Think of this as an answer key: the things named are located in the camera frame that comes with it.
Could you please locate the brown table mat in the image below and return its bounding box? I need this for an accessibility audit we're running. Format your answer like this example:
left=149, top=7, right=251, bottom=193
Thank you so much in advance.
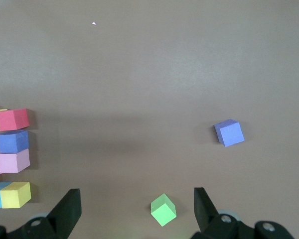
left=0, top=0, right=299, bottom=239

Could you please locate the purple cube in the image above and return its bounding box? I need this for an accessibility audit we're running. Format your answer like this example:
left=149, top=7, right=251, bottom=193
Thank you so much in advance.
left=213, top=118, right=246, bottom=148
left=0, top=129, right=30, bottom=154

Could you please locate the green cube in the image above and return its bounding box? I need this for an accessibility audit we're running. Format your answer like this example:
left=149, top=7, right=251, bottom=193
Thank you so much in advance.
left=150, top=193, right=177, bottom=228

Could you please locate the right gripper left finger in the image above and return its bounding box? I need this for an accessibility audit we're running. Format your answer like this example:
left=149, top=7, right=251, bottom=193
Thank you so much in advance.
left=0, top=188, right=82, bottom=239

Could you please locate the red cube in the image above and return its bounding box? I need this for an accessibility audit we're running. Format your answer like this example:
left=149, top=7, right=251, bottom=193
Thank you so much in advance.
left=0, top=108, right=31, bottom=132

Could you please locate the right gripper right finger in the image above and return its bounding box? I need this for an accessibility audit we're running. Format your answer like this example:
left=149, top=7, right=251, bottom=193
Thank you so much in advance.
left=190, top=187, right=296, bottom=239

